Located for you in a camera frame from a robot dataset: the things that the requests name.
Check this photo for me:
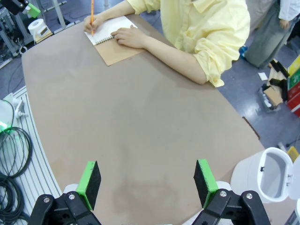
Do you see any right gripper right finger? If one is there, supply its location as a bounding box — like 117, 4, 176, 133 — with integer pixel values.
193, 158, 271, 225

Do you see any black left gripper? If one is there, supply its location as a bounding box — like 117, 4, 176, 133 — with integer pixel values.
4, 0, 41, 18

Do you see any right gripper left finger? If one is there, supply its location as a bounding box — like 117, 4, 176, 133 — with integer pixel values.
29, 160, 102, 225

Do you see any yellow pencil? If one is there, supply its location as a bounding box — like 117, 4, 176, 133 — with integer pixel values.
90, 0, 95, 37

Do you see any spiral notebook with brown cover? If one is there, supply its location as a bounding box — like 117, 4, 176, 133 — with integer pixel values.
84, 15, 146, 67

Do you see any person's left forearm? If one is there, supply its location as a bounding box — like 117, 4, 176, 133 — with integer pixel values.
142, 37, 207, 85

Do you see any person's right hand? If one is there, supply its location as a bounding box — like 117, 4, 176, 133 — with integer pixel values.
83, 13, 105, 36

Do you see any person's left hand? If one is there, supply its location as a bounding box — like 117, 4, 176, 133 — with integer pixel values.
111, 27, 151, 49

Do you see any white tape roll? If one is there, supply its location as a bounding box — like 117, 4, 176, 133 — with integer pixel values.
28, 18, 47, 38

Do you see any wooden board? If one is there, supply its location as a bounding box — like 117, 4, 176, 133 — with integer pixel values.
34, 30, 54, 45

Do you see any grey metal rack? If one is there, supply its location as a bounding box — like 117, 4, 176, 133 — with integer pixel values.
0, 8, 27, 58

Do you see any white trash bin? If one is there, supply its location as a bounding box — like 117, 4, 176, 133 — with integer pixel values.
230, 147, 300, 204

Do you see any clear container with cardboard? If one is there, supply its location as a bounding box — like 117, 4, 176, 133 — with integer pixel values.
257, 84, 285, 113

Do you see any red box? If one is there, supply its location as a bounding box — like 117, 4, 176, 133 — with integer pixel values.
286, 76, 300, 118

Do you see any yellow green box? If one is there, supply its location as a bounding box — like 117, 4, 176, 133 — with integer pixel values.
287, 56, 300, 78

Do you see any person in yellow shirt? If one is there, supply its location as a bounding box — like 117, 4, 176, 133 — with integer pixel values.
126, 0, 251, 88

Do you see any bystander in grey jeans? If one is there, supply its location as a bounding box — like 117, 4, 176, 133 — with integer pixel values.
243, 0, 300, 69

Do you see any thin black cable loop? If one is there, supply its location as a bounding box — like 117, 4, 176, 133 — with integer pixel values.
0, 127, 33, 178

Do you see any thick black cable coil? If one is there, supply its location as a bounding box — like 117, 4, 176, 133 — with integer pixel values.
0, 172, 31, 225

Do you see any white connector bracket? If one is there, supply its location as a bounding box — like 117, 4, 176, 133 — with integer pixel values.
12, 97, 29, 118

